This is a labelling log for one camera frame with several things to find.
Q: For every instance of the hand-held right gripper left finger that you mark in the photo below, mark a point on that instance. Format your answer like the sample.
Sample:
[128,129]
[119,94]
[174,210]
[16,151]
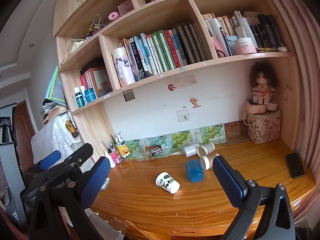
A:
[96,182]

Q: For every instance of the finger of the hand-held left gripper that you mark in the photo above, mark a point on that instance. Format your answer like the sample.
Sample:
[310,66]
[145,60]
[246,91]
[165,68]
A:
[50,159]
[80,153]

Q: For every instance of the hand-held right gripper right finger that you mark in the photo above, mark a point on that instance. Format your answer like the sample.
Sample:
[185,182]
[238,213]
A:
[227,182]

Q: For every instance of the white panda print paper cup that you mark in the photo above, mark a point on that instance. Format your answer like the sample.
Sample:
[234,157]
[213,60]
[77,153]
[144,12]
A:
[166,181]

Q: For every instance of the brown paper cup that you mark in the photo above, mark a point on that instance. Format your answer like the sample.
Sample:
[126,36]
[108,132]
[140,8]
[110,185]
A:
[207,162]

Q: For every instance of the blue plastic cup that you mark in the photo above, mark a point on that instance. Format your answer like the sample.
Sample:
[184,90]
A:
[194,170]

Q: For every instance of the patterned paper cup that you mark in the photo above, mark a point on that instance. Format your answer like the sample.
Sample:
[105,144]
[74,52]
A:
[207,148]

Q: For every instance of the plain white cup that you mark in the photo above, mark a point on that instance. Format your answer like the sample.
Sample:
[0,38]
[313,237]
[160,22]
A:
[190,151]

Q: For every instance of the white lace cloth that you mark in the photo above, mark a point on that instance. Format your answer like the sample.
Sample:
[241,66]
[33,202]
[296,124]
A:
[52,140]

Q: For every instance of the small white bottle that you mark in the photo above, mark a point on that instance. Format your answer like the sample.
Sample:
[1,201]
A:
[111,160]

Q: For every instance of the wooden bookshelf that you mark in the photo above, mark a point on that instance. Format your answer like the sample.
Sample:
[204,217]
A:
[87,125]

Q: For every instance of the pink pen holder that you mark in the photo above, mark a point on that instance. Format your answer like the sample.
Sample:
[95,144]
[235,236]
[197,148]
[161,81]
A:
[115,157]

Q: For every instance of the brown door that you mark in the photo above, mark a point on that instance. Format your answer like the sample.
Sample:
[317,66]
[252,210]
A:
[22,125]

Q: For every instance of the stack of books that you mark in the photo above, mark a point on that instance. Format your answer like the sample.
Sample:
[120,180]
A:
[51,111]

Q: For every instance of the teal bottle with white cap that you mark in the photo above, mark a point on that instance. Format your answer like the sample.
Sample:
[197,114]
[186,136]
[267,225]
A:
[80,99]

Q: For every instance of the printed fabric storage basket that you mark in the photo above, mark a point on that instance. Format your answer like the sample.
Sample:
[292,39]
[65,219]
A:
[265,128]

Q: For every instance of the black phone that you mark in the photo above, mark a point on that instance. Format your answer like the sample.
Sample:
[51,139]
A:
[295,165]

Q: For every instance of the red book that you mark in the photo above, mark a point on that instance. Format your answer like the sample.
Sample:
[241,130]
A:
[83,83]

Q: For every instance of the grey square patch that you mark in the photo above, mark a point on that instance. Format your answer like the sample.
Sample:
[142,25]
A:
[128,95]

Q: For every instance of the brown illustrated book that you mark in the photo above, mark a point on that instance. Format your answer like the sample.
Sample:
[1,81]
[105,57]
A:
[100,80]

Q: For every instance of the pink music box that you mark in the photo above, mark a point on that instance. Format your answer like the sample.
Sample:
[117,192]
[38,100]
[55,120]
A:
[255,108]

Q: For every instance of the white round jar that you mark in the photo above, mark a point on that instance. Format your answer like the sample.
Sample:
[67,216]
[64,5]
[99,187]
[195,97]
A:
[272,106]

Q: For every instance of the white printed paper roll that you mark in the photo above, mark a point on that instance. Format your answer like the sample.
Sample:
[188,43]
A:
[123,67]

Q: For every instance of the brown-haired rag doll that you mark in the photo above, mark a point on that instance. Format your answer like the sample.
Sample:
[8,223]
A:
[262,85]

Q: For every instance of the flower basket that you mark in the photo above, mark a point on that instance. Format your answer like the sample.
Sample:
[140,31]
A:
[96,27]

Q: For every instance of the row of green and blue books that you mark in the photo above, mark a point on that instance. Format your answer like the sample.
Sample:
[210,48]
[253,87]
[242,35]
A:
[162,50]

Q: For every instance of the pink scissors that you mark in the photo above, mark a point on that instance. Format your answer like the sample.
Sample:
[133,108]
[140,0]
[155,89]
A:
[219,48]

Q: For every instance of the dark gold-edged case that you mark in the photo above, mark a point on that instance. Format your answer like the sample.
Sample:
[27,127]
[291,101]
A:
[266,49]

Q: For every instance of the white pebble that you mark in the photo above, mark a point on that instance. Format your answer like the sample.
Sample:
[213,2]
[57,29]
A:
[282,49]

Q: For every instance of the row of white and black books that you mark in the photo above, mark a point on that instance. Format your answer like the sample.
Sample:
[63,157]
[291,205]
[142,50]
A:
[265,30]

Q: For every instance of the teal picture frame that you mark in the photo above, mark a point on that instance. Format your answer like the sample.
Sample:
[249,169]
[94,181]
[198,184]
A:
[53,85]

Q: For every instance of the clear wall sticker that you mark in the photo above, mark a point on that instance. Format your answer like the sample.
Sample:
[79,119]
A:
[183,116]

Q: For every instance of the duck wall hook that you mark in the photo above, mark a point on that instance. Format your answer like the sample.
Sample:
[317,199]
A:
[195,103]

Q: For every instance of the red wall sticker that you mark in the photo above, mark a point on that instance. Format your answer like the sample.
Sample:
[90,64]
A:
[171,87]

